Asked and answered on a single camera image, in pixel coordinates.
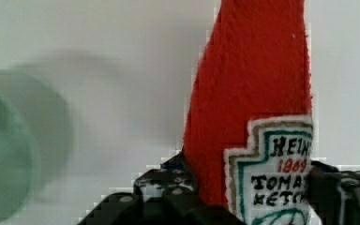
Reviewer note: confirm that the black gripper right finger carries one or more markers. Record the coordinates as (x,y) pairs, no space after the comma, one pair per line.
(334,195)

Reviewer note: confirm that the small green bowl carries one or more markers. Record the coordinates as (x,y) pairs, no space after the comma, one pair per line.
(35,138)

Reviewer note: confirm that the red felt ketchup bottle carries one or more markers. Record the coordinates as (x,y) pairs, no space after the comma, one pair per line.
(249,128)

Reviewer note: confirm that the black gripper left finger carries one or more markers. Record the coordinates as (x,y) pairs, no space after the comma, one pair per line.
(168,195)

